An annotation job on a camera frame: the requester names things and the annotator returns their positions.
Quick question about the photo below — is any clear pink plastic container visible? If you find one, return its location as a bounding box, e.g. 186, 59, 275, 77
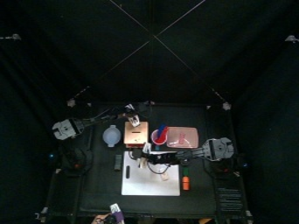
166, 126, 200, 150

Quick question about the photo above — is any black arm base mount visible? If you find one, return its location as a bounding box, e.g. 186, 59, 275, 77
57, 145, 95, 177
211, 158, 246, 179

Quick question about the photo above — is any white text label sticker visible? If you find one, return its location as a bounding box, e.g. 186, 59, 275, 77
216, 187, 239, 214

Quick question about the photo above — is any orange toy carrot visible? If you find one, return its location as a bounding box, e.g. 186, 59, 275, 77
182, 167, 192, 192

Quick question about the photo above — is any white cutting board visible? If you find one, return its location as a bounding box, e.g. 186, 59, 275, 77
120, 150, 183, 197

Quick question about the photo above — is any copper toy toaster box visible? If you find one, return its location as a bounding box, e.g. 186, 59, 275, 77
123, 121, 150, 149

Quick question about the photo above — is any pink plastic cup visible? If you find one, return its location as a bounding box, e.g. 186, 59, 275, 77
151, 129, 168, 146

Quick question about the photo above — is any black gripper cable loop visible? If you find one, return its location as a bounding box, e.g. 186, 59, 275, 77
145, 162, 174, 176

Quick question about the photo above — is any purple object with white card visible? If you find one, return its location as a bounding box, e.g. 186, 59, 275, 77
108, 203, 127, 224

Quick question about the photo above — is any black table edge camera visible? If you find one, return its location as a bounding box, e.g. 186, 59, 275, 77
135, 101, 154, 116

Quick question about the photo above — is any dark grey rectangular block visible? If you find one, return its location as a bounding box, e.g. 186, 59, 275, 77
113, 154, 124, 172

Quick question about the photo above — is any thin diagonal frame wire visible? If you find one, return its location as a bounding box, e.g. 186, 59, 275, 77
71, 0, 207, 102
107, 0, 230, 107

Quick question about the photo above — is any red toy utensil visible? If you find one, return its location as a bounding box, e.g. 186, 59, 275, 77
155, 126, 171, 144

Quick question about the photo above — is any blue toy utensil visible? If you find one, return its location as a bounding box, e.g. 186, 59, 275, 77
156, 123, 166, 138

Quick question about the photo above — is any person's hand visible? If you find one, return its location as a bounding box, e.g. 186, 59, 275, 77
89, 213, 115, 224

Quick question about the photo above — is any pale blue plastic bowl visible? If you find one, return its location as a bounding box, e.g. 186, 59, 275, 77
101, 124, 123, 148

